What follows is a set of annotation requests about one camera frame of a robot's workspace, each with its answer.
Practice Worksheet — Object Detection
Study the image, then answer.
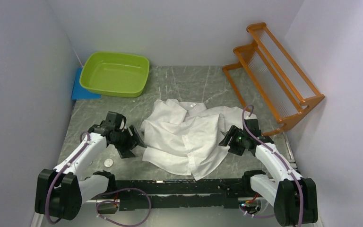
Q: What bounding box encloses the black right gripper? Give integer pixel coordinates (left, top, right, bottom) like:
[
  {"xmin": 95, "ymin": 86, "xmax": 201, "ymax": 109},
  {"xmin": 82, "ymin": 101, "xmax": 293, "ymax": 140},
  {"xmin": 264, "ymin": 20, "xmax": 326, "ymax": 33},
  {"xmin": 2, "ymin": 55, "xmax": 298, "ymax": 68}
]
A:
[{"xmin": 219, "ymin": 125, "xmax": 249, "ymax": 156}]

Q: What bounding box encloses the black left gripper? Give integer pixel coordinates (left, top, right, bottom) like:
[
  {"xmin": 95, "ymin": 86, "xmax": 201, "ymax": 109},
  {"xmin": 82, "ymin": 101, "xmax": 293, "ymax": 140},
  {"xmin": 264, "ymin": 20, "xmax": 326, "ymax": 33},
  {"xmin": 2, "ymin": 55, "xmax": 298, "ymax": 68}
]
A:
[{"xmin": 111, "ymin": 125, "xmax": 147, "ymax": 158}]

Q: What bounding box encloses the white button-up shirt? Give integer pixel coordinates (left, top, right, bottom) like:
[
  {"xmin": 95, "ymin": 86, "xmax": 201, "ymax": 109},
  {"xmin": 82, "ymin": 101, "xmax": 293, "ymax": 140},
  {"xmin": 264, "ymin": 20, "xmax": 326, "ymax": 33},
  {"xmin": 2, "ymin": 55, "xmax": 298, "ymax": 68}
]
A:
[{"xmin": 140, "ymin": 99, "xmax": 243, "ymax": 180}]

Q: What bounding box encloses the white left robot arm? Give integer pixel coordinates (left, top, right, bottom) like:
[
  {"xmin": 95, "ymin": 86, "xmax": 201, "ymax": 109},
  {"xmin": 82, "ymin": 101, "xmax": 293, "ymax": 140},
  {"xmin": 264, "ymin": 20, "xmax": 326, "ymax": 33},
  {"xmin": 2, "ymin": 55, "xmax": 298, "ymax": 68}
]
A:
[{"xmin": 35, "ymin": 111, "xmax": 147, "ymax": 225}]

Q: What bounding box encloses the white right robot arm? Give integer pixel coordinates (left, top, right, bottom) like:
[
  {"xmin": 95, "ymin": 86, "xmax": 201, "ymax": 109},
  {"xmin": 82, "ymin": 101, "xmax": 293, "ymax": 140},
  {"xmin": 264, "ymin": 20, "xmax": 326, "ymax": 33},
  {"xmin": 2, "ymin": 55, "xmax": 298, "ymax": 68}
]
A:
[{"xmin": 219, "ymin": 119, "xmax": 319, "ymax": 227}]

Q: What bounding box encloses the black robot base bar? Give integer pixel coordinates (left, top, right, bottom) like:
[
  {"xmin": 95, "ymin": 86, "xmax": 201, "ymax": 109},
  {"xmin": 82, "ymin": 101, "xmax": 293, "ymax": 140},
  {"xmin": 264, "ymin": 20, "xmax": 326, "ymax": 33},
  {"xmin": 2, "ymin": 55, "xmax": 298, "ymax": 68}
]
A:
[{"xmin": 93, "ymin": 174, "xmax": 258, "ymax": 211}]

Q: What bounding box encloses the green plastic basin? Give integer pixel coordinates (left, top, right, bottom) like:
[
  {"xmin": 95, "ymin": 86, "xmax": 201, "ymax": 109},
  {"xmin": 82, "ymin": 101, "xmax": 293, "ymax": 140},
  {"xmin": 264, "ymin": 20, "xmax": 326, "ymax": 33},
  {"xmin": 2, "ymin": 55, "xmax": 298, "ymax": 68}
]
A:
[{"xmin": 79, "ymin": 52, "xmax": 150, "ymax": 98}]

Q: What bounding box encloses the blue flat mat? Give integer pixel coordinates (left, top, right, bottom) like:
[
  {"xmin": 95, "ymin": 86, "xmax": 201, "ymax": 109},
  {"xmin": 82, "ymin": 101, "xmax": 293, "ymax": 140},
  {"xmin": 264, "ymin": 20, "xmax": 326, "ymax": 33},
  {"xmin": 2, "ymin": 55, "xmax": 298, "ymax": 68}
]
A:
[{"xmin": 71, "ymin": 67, "xmax": 101, "ymax": 101}]

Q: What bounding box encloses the orange wooden rack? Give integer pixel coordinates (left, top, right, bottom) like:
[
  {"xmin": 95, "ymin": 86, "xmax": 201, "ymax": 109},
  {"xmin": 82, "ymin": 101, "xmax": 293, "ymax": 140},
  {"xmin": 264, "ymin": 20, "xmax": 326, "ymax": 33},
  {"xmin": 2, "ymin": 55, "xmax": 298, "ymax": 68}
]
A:
[{"xmin": 222, "ymin": 22, "xmax": 325, "ymax": 136}]

